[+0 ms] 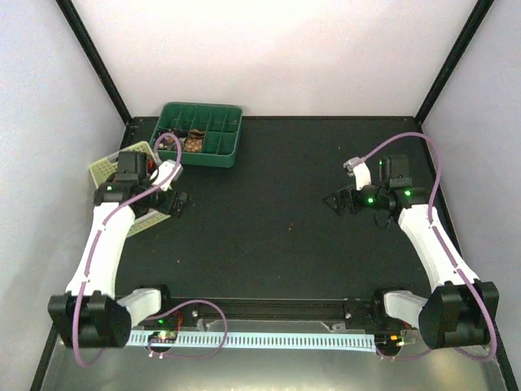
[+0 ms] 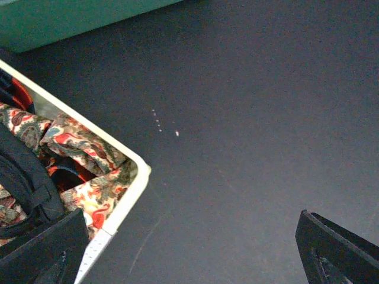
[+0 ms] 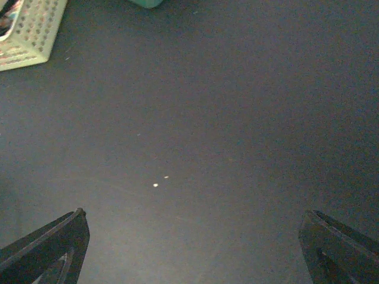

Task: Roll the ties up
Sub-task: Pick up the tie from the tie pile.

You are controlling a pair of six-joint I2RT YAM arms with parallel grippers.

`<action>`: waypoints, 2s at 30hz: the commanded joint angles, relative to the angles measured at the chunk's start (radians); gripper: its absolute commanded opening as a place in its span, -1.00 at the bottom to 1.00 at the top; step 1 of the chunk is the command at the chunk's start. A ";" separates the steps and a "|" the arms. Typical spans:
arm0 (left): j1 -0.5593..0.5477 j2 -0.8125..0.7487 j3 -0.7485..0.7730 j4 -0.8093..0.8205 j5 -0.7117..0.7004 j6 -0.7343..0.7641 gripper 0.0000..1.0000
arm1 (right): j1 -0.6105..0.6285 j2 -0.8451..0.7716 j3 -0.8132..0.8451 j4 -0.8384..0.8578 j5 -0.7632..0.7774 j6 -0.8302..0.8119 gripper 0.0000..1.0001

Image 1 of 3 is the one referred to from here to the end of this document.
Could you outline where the left black frame post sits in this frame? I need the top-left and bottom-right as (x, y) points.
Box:
(55, 0), (133, 125)

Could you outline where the pale green perforated basket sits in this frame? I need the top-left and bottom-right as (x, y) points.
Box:
(90, 141), (170, 238)

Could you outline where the white slotted cable duct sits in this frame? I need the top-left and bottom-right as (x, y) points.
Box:
(127, 330), (376, 353)

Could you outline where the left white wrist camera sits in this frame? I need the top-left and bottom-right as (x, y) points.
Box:
(152, 160), (183, 191)

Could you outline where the dark patterned rolled tie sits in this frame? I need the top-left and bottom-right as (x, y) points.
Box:
(155, 130), (186, 151)

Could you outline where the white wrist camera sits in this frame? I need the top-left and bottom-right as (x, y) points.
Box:
(152, 160), (183, 191)
(343, 157), (371, 191)

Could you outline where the right black frame post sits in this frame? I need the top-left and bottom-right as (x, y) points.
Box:
(414, 0), (495, 126)

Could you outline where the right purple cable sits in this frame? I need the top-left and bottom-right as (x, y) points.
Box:
(357, 132), (500, 362)

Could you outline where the black aluminium front rail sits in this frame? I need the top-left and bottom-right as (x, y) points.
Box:
(157, 297), (346, 326)

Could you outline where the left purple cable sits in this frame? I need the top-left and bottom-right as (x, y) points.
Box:
(72, 132), (227, 368)

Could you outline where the brown patterned rolled tie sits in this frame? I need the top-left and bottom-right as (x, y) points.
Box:
(184, 129), (205, 153)

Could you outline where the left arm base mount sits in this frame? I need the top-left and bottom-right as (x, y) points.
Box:
(134, 304), (200, 354)

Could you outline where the green compartment tray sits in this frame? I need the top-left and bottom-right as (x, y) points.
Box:
(150, 102), (243, 168)

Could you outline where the black frame post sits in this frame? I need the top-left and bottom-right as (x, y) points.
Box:
(55, 0), (133, 125)
(414, 0), (495, 126)

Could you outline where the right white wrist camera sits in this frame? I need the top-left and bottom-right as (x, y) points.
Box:
(343, 157), (371, 191)

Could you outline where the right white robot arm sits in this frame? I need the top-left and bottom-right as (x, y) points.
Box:
(323, 155), (499, 349)

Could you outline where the purple cable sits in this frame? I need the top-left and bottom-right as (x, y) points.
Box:
(72, 132), (227, 368)
(357, 132), (500, 362)

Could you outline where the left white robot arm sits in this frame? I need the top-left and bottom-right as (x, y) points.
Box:
(47, 151), (182, 349)

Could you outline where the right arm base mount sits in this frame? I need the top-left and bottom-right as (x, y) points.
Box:
(344, 299), (418, 359)

